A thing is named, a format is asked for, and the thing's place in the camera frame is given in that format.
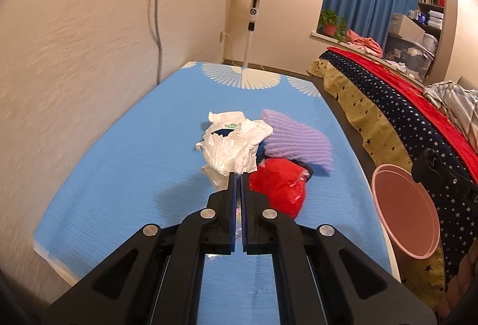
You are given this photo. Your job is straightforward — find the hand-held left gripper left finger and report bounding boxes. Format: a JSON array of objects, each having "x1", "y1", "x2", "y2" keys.
[{"x1": 41, "y1": 172, "x2": 240, "y2": 325}]

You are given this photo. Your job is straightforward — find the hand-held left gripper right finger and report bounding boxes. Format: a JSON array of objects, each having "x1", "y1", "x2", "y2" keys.
[{"x1": 241, "y1": 172, "x2": 437, "y2": 325}]

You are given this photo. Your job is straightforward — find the red plastic bag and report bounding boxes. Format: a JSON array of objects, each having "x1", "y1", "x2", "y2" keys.
[{"x1": 248, "y1": 159, "x2": 312, "y2": 219}]

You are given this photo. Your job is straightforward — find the white plastic bag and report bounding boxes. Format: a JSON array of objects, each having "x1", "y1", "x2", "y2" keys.
[{"x1": 194, "y1": 110, "x2": 275, "y2": 189}]

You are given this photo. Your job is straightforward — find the pink round bin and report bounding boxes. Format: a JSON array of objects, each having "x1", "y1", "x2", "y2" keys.
[{"x1": 371, "y1": 164, "x2": 441, "y2": 260}]

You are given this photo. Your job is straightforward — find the purple ribbed foam wrap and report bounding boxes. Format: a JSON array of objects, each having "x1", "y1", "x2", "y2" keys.
[{"x1": 259, "y1": 108, "x2": 335, "y2": 176}]

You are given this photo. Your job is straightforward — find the grey striped cloth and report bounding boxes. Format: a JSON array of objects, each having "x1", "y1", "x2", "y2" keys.
[{"x1": 424, "y1": 82, "x2": 478, "y2": 150}]

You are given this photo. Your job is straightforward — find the star-patterned quilt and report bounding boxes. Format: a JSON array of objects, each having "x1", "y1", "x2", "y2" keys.
[{"x1": 306, "y1": 49, "x2": 478, "y2": 296}]

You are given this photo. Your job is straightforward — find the red blanket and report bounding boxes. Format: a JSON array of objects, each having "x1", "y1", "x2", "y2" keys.
[{"x1": 327, "y1": 47, "x2": 478, "y2": 157}]

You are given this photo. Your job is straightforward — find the blue patterned tablecloth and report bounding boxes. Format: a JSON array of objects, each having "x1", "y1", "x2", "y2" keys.
[{"x1": 33, "y1": 62, "x2": 402, "y2": 325}]

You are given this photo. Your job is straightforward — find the pink braided cloth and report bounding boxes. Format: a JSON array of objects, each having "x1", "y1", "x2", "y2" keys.
[{"x1": 437, "y1": 254, "x2": 478, "y2": 322}]

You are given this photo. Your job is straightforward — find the large clear storage box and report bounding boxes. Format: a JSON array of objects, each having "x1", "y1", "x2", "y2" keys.
[{"x1": 383, "y1": 33, "x2": 436, "y2": 81}]

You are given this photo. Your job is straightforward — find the small clear storage box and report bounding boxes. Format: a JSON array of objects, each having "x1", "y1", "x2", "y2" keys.
[{"x1": 422, "y1": 34, "x2": 438, "y2": 55}]

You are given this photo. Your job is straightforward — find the white cardboard box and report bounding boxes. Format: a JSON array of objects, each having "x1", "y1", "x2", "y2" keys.
[{"x1": 388, "y1": 13, "x2": 426, "y2": 45}]

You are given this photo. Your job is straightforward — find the pink crumpled cloth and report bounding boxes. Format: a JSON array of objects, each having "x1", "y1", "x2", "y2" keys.
[{"x1": 345, "y1": 29, "x2": 383, "y2": 57}]

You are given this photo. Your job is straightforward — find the dark bookshelf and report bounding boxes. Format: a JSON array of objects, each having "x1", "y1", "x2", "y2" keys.
[{"x1": 414, "y1": 0, "x2": 447, "y2": 42}]

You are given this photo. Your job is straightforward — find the white window sill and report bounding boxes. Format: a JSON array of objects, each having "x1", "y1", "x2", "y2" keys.
[{"x1": 310, "y1": 32, "x2": 350, "y2": 47}]

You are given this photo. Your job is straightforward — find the potted green plant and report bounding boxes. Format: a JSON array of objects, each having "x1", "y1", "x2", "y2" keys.
[{"x1": 317, "y1": 9, "x2": 348, "y2": 40}]

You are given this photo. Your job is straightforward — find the white fan power cable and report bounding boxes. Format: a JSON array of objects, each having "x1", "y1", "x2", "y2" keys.
[{"x1": 217, "y1": 31, "x2": 267, "y2": 72}]

